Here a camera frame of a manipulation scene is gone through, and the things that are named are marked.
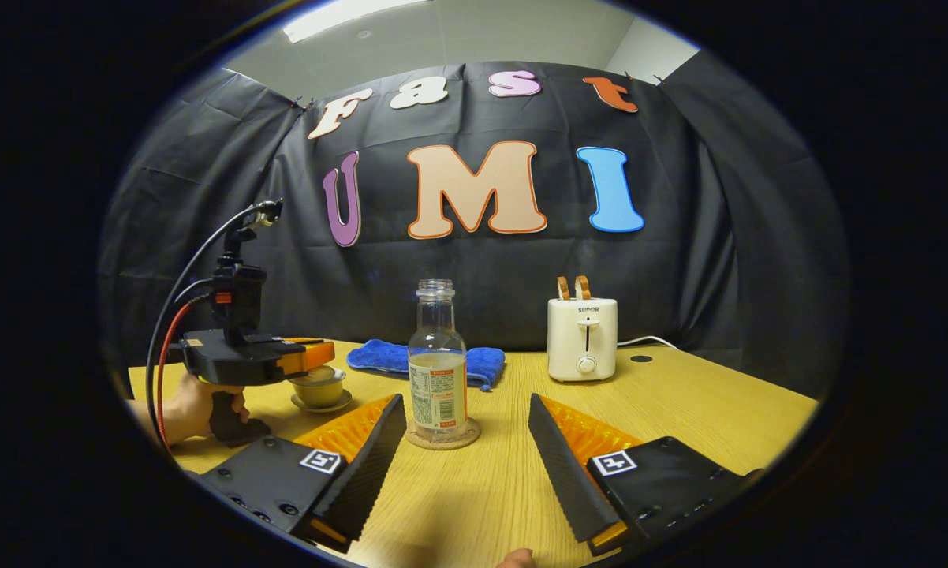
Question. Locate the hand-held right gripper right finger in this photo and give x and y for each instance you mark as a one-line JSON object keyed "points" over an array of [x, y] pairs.
{"points": [[565, 473]]}

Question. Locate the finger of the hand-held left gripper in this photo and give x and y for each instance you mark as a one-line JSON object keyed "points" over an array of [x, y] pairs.
{"points": [[308, 356]]}

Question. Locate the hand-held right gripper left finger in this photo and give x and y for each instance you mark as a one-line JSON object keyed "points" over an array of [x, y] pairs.
{"points": [[371, 465]]}

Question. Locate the beige teacup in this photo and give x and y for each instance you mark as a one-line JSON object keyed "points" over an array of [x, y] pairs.
{"points": [[320, 394]]}

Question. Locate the round cork coaster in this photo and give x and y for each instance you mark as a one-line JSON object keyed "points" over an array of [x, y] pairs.
{"points": [[470, 435]]}

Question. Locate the clear water bottle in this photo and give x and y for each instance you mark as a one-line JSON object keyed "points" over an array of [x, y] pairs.
{"points": [[438, 379]]}

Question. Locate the beige saucer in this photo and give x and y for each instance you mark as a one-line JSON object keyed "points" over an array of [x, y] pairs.
{"points": [[344, 402]]}

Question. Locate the blue towel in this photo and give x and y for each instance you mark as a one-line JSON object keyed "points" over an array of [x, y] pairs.
{"points": [[379, 356]]}

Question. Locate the white toaster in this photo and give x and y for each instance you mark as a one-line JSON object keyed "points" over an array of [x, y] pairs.
{"points": [[583, 339]]}

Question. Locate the black backdrop cloth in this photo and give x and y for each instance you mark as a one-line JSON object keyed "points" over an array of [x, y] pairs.
{"points": [[458, 268]]}

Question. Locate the toast slice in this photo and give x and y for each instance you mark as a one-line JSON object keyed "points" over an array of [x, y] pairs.
{"points": [[563, 289], [582, 287]]}

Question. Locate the ceiling light panel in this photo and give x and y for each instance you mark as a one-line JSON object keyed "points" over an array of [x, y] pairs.
{"points": [[340, 16]]}

